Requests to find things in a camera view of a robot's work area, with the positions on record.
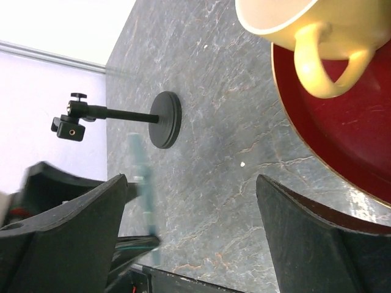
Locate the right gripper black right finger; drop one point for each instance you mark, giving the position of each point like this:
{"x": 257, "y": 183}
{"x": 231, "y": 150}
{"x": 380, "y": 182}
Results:
{"x": 315, "y": 248}

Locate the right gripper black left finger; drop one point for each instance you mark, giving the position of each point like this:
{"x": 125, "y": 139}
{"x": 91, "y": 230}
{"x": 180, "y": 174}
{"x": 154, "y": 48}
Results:
{"x": 68, "y": 248}

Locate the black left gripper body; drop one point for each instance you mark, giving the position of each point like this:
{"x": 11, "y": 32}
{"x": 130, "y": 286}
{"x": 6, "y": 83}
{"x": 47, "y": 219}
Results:
{"x": 44, "y": 188}

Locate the black smartphone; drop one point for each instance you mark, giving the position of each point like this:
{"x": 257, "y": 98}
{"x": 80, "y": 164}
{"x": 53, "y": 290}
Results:
{"x": 144, "y": 180}

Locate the black phone stand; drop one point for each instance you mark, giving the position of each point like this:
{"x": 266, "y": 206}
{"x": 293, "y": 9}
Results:
{"x": 164, "y": 118}

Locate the round red tray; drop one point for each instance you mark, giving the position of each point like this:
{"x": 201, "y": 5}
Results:
{"x": 350, "y": 134}

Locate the yellow mug with handle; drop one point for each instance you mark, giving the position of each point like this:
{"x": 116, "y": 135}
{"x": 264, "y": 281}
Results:
{"x": 333, "y": 41}

